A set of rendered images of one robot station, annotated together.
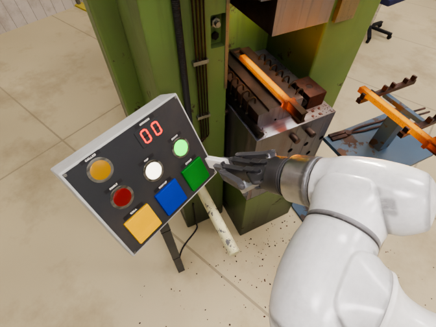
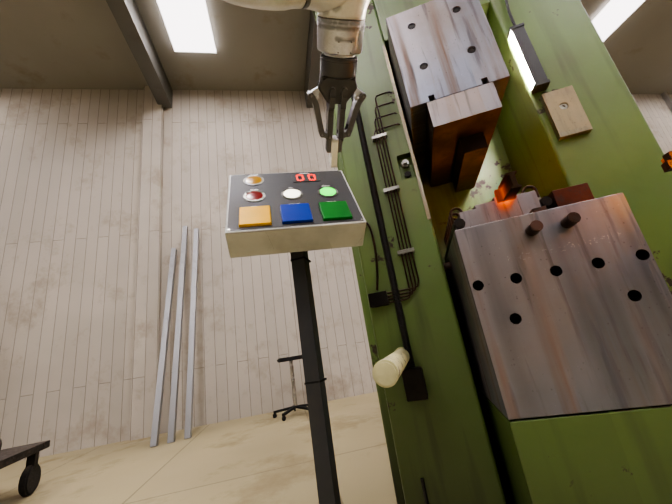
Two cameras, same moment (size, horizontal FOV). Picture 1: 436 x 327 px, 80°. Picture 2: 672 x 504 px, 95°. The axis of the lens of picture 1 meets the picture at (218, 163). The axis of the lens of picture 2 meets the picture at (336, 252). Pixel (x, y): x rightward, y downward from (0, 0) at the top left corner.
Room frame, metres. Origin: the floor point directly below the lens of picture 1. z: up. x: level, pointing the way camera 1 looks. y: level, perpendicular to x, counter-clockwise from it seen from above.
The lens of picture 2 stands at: (-0.14, -0.38, 0.67)
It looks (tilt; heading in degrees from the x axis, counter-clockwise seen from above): 17 degrees up; 39
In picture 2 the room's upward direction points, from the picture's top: 9 degrees counter-clockwise
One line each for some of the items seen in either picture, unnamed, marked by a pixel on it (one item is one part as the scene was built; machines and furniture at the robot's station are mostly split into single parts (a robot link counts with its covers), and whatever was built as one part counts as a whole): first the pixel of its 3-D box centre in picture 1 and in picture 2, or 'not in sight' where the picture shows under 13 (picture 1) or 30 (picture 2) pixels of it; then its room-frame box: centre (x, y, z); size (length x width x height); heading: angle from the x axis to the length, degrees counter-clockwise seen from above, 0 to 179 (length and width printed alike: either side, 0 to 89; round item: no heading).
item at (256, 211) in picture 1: (246, 173); (586, 483); (0.98, -0.19, 0.23); 0.56 x 0.38 x 0.47; 26
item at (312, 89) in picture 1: (307, 92); (564, 206); (0.89, -0.37, 0.95); 0.12 x 0.09 x 0.07; 26
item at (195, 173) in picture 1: (194, 173); (335, 211); (0.44, 0.07, 1.01); 0.07 x 0.05 x 0.07; 141
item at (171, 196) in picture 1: (170, 196); (296, 214); (0.36, 0.13, 1.01); 0.07 x 0.05 x 0.07; 141
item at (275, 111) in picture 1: (252, 82); (485, 234); (0.95, -0.15, 0.96); 0.42 x 0.20 x 0.09; 26
